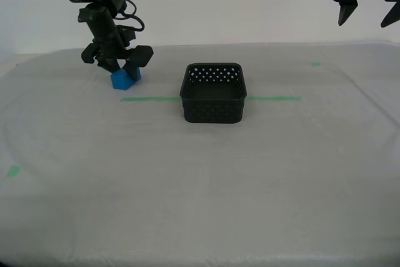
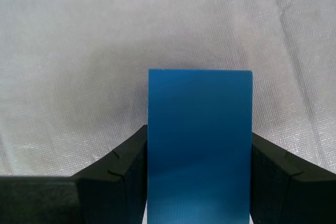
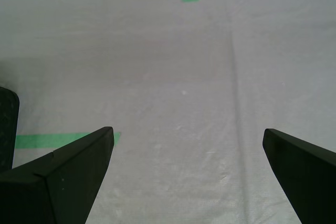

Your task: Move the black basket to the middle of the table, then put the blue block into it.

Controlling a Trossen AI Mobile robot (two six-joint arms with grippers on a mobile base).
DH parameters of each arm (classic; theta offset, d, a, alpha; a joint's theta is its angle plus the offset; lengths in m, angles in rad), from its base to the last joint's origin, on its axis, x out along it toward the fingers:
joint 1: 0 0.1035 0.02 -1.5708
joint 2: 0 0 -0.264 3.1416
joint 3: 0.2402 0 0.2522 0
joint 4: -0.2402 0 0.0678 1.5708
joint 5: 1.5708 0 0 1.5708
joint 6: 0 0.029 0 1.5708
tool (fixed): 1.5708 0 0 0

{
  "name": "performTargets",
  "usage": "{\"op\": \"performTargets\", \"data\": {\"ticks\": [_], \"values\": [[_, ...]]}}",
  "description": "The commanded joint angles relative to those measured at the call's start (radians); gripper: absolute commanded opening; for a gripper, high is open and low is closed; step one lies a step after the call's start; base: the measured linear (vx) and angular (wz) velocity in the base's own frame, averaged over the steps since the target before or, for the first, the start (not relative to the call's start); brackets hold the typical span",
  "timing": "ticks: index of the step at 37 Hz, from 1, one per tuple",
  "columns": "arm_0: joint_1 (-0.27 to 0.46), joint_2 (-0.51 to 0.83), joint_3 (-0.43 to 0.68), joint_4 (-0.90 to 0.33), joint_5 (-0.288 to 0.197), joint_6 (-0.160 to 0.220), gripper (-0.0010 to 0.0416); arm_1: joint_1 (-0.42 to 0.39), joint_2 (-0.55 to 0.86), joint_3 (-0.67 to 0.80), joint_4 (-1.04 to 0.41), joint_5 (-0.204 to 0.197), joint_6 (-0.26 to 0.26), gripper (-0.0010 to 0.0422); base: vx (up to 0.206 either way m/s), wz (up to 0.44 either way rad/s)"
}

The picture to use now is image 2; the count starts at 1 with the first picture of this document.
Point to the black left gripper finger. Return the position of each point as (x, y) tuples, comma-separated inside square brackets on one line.
[(294, 197), (99, 197)]

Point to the blue rectangular block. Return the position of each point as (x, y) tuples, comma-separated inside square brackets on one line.
[(199, 142)]

